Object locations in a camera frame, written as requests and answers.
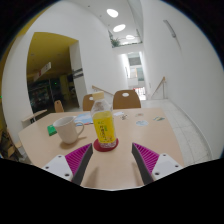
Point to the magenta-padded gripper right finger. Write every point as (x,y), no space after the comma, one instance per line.
(148,159)

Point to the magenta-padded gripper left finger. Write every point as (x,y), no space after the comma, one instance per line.
(76,159)

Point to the wooden chair with oval hole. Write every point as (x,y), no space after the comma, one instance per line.
(87,101)
(126,101)

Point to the oval ceiling lights group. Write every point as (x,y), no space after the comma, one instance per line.
(112,13)

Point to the small light wooden table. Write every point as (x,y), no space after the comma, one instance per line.
(33,115)

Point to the green yellow table sticker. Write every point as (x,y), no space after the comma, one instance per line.
(159,118)

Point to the dark shop shelf unit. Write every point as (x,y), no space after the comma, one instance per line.
(43,93)

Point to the yellow-label clear drink bottle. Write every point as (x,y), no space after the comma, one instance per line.
(104,126)

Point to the pale blue table sticker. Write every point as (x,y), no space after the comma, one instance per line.
(141,123)

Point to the white mug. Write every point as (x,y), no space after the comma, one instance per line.
(68,130)

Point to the wooden stair handrail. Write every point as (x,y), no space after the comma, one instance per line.
(102,90)
(159,85)

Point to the round orange table sticker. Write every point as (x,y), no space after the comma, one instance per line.
(139,114)

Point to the small wooden chair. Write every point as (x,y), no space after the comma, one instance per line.
(59,107)

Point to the flat round red coaster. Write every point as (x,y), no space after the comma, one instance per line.
(100,147)

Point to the green balcony plant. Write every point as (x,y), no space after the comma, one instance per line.
(115,42)

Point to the green flat card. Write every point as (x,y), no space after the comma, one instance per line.
(51,130)

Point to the hanging white red sign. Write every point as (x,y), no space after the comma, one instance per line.
(42,71)

